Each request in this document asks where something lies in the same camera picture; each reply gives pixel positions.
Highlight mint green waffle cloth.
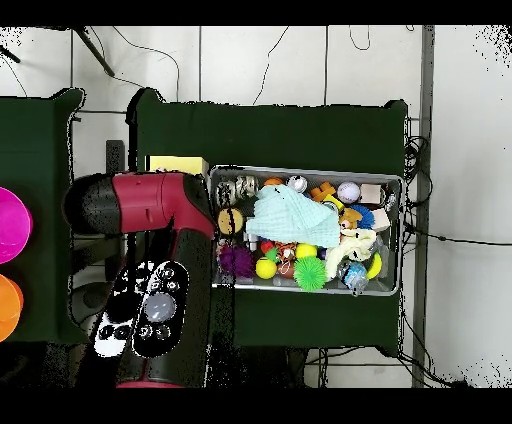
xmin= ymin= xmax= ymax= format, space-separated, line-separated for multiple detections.
xmin=244 ymin=184 xmax=342 ymax=249

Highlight blue koosh ball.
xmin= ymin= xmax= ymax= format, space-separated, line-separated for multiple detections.
xmin=350 ymin=204 xmax=376 ymax=230

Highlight green koosh ball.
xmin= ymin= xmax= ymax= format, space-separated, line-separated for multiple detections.
xmin=292 ymin=255 xmax=328 ymax=292

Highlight white baseball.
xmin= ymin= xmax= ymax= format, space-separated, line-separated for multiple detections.
xmin=336 ymin=181 xmax=362 ymax=205

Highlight silver drink can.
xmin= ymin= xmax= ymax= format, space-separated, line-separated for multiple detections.
xmin=286 ymin=174 xmax=309 ymax=194

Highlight crushed plastic water bottle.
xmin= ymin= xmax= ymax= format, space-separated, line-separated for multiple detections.
xmin=337 ymin=259 xmax=370 ymax=298

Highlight taut black cable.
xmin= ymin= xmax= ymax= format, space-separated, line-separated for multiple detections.
xmin=402 ymin=221 xmax=512 ymax=247

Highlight orange round disc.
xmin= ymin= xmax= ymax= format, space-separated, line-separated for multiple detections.
xmin=0 ymin=273 xmax=25 ymax=344

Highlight wooden box three holes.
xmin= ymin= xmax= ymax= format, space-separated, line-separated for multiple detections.
xmin=144 ymin=154 xmax=210 ymax=177

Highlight toy hamburger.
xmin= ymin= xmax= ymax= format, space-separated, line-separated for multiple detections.
xmin=217 ymin=207 xmax=246 ymax=236

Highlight pink round disc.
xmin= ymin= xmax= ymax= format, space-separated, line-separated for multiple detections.
xmin=0 ymin=186 xmax=34 ymax=266

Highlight thin black floor cable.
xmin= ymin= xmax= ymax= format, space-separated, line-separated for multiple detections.
xmin=348 ymin=25 xmax=372 ymax=52
xmin=111 ymin=26 xmax=181 ymax=102
xmin=251 ymin=26 xmax=291 ymax=107

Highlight black tripod leg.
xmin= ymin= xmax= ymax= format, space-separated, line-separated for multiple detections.
xmin=0 ymin=42 xmax=22 ymax=64
xmin=72 ymin=26 xmax=116 ymax=78

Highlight grey stand foot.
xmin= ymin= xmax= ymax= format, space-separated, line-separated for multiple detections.
xmin=69 ymin=280 xmax=115 ymax=326

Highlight dark green table cloth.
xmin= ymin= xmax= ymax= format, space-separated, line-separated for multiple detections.
xmin=126 ymin=86 xmax=410 ymax=358
xmin=0 ymin=87 xmax=94 ymax=347

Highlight black upright panel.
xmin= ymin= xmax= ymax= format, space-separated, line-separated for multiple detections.
xmin=104 ymin=139 xmax=126 ymax=283

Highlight black cable bundle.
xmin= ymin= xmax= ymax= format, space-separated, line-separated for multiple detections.
xmin=401 ymin=134 xmax=434 ymax=209

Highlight shallow silver mesh bin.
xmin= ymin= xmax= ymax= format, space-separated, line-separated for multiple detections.
xmin=207 ymin=164 xmax=404 ymax=298

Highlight purple spiky ball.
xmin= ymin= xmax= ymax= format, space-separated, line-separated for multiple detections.
xmin=218 ymin=243 xmax=257 ymax=280

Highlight yellow smiley ball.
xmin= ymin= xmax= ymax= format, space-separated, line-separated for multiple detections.
xmin=255 ymin=257 xmax=278 ymax=280

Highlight grey floor strip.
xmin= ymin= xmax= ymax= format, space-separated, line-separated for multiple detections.
xmin=410 ymin=25 xmax=436 ymax=388

